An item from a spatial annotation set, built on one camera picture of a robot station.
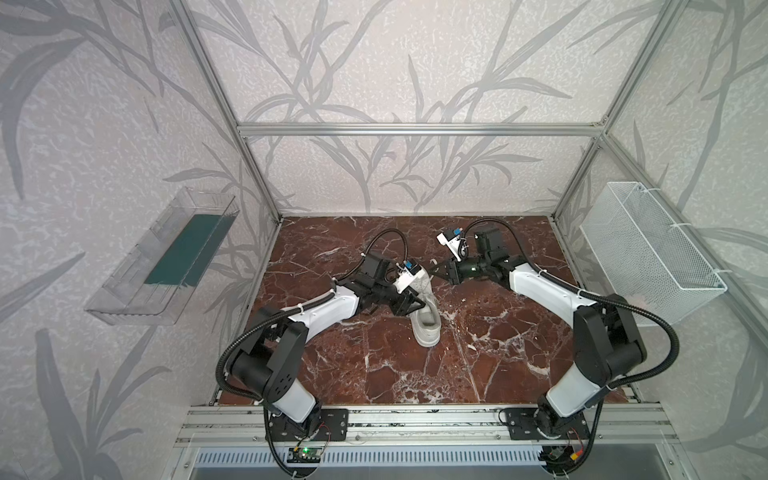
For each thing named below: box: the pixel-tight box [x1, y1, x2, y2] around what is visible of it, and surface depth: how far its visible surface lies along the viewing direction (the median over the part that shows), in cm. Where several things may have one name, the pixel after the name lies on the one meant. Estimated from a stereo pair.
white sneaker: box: [410, 274, 442, 348], surface depth 87 cm
